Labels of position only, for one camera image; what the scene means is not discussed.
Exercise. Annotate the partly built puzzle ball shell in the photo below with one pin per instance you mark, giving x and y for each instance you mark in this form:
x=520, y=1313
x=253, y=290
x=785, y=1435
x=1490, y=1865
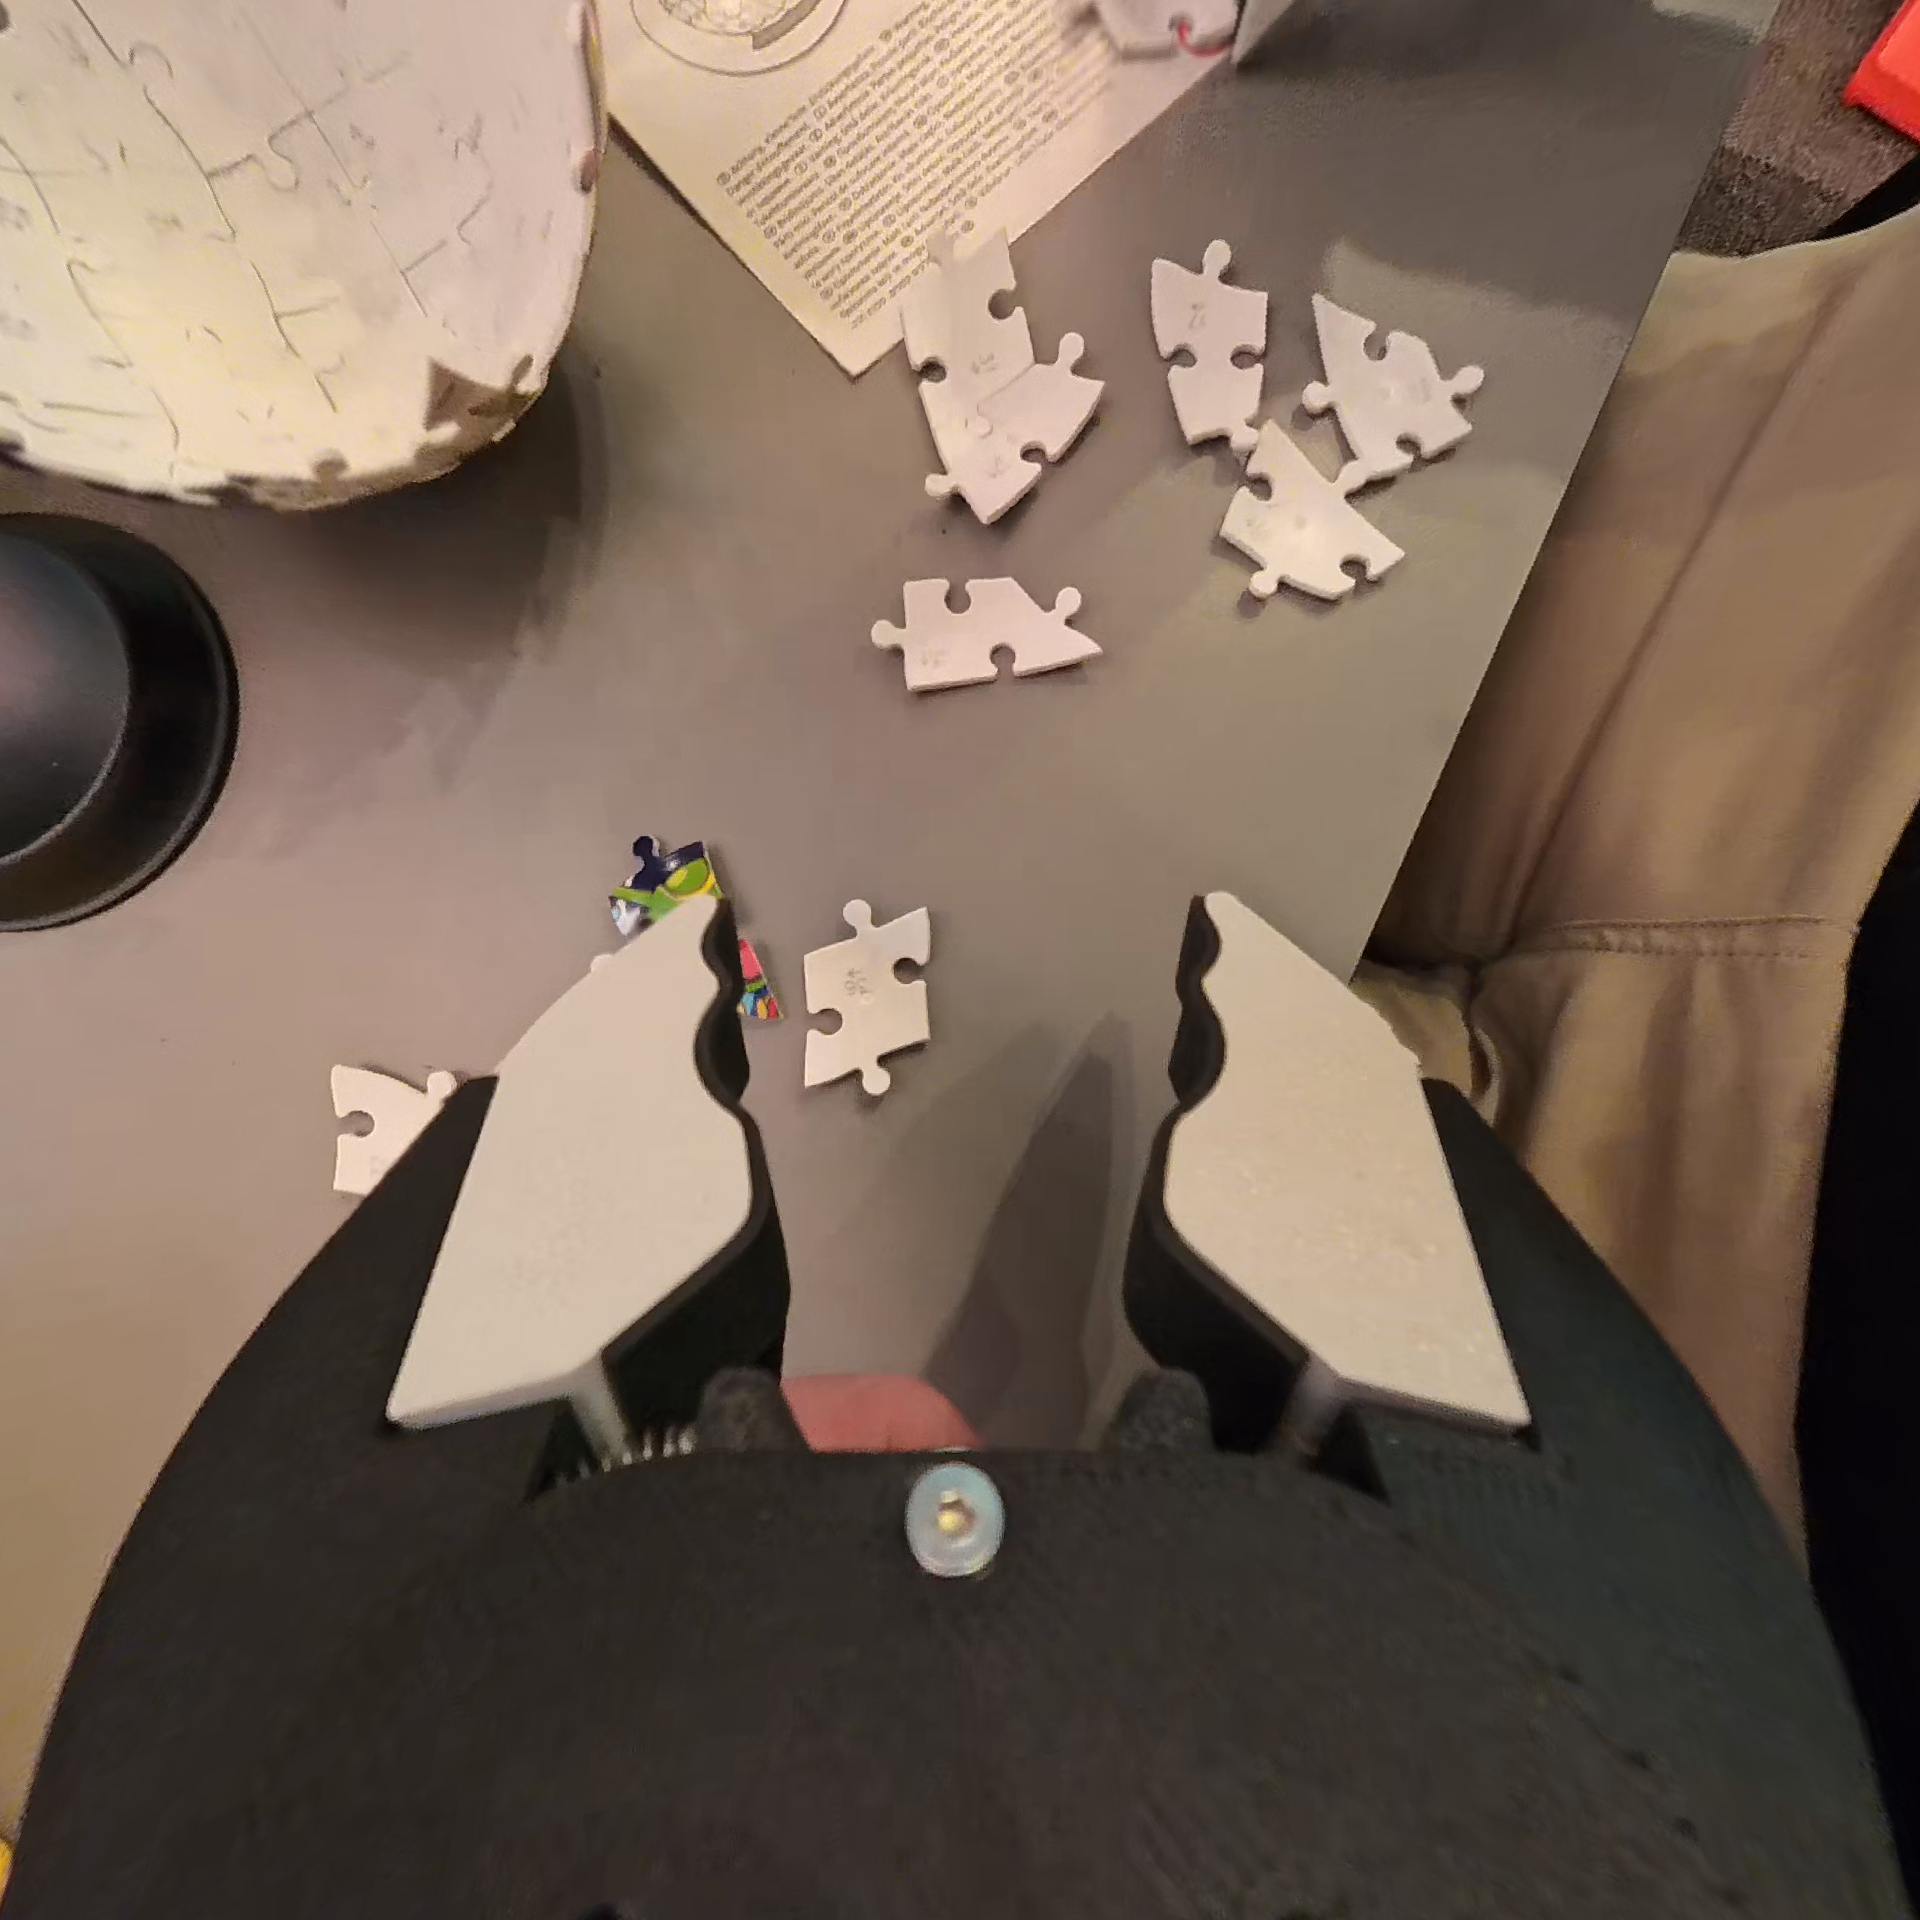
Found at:
x=228, y=228

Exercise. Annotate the green colourful puzzle piece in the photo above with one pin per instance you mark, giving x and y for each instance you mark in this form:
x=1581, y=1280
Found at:
x=683, y=872

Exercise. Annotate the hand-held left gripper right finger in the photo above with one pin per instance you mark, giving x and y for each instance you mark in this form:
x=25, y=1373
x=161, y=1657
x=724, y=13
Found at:
x=1336, y=1200

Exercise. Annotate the black puzzle ball stand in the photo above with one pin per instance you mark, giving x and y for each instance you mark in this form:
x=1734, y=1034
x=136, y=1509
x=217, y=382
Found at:
x=90, y=673

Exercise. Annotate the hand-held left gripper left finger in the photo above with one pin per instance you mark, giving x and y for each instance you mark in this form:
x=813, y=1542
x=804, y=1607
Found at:
x=587, y=1172

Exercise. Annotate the white instruction leaflet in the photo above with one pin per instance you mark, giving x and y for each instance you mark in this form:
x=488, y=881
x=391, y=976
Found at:
x=841, y=151

